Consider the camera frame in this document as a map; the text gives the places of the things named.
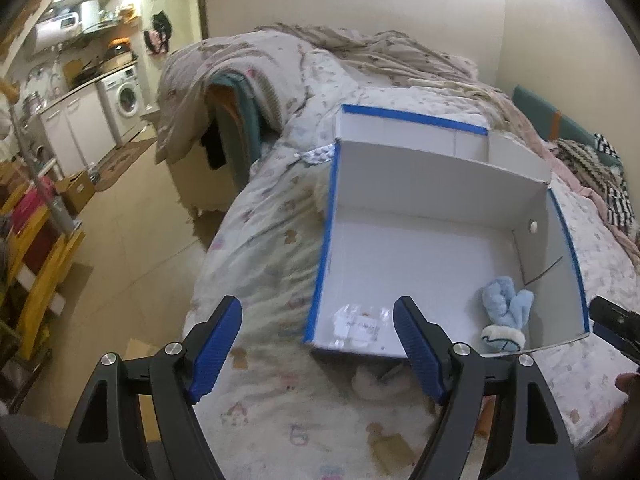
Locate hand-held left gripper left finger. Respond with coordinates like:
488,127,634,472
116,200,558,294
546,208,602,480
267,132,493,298
54,295,244,480

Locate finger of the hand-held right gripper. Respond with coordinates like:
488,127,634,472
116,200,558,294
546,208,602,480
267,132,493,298
593,322,640,377
589,296,640,335

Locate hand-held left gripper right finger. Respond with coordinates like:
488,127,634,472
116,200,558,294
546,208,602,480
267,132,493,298
392,296,581,480

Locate white plush toy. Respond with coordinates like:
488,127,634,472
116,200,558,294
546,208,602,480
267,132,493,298
350,364,418,402

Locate blue plush sock white cuff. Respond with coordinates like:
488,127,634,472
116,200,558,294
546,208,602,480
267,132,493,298
480,276,536,354

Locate white cardboard box blue tape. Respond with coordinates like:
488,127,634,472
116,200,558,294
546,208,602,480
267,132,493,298
302,104,593,361

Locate person's right hand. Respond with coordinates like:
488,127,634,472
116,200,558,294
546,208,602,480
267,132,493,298
606,373,640,442

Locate clear plastic bag white label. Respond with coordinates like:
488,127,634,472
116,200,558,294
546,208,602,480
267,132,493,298
331,304,397,347

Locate black white striped cloth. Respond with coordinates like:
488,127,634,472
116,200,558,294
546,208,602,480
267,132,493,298
592,132,640,238

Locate crochet blanket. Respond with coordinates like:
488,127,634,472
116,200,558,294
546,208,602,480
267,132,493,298
554,138,615,197

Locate pink blanket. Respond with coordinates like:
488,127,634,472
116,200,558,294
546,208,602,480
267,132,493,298
500,105,640,263

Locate yellow wooden rack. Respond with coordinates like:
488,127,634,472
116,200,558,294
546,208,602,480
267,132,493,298
0,180,87,363

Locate brown patterned rug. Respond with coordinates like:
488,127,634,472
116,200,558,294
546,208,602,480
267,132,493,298
94,136,159,194

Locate brown cardboard box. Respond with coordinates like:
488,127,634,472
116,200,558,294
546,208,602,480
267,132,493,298
54,170,97,217

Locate teal headboard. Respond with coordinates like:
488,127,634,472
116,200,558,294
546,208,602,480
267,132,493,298
512,85,624,167

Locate silver blister pack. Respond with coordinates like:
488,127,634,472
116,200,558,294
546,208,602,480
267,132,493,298
298,142,337,165

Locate teal towel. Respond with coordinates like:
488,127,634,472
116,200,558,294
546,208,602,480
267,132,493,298
210,72,264,171

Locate red bag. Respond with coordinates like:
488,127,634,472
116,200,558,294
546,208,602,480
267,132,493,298
9,189,52,233

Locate grey metal pole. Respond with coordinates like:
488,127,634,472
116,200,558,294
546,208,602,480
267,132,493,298
9,104,77,233

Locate white kitchen cabinet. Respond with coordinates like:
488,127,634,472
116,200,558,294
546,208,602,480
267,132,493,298
40,82,119,176

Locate white washing machine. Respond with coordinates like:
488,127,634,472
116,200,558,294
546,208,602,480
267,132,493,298
99,64,147,134

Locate beige patterned quilt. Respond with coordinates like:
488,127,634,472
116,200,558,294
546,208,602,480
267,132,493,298
154,22,507,167

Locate hanging clothes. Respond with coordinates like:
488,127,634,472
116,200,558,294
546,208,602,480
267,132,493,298
144,10,174,56

